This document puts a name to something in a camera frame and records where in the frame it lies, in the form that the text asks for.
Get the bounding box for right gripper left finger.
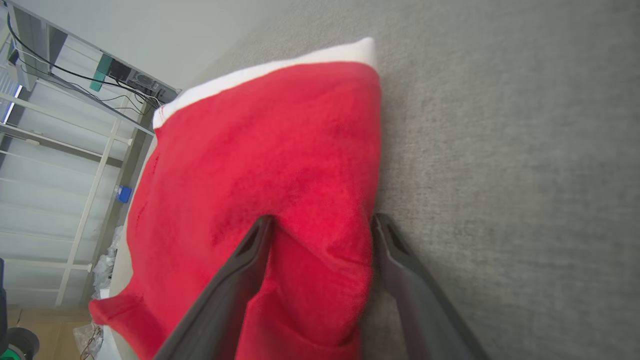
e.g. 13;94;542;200
154;215;275;360

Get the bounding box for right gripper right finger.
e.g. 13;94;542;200
372;213;490;360

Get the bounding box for red shorts white stripes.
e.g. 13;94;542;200
89;37;385;360

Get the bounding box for clear plastic bag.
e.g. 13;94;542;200
72;322;105;360
91;225;125;301

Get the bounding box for white metal rack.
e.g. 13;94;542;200
0;90;157;308

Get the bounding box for dark round container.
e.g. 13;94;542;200
0;326;41;360

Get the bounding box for black electronic device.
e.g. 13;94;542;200
106;58;168;103

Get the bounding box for teal box on shelf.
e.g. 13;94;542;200
89;53;114;92

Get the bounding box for grey metal shelf frame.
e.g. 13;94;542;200
0;0;182;137

